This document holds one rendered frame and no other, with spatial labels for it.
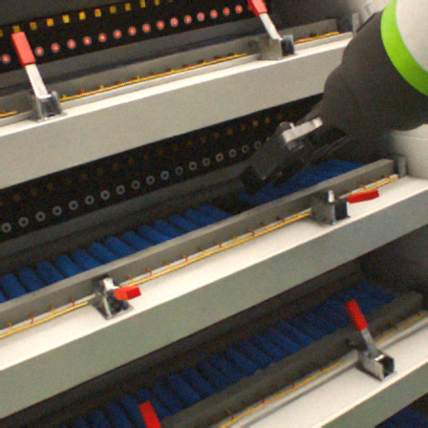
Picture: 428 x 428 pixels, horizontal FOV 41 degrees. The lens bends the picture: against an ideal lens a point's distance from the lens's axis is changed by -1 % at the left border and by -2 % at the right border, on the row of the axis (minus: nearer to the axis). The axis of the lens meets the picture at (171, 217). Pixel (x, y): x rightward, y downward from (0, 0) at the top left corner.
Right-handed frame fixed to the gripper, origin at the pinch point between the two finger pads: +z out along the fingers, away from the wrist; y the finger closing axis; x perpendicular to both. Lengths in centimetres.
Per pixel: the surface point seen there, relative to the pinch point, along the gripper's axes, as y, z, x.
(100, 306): 24.7, -1.4, 6.8
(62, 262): 24.9, 6.2, 0.5
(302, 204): -1.6, -0.1, 5.0
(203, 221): 8.8, 3.7, 2.1
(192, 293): 16.7, -3.7, 9.2
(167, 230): 12.9, 4.7, 1.5
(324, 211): -1.9, -2.8, 6.8
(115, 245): 18.9, 5.8, 0.8
